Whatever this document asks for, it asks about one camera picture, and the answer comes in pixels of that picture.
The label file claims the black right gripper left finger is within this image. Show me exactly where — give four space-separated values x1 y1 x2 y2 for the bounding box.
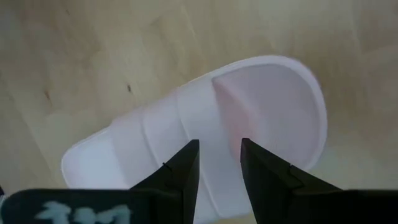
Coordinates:
129 139 200 224

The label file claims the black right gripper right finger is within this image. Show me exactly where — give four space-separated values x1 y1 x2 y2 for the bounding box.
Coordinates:
240 138 342 224

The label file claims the pink rubber slide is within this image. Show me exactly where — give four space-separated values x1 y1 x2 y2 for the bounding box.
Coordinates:
60 55 329 222

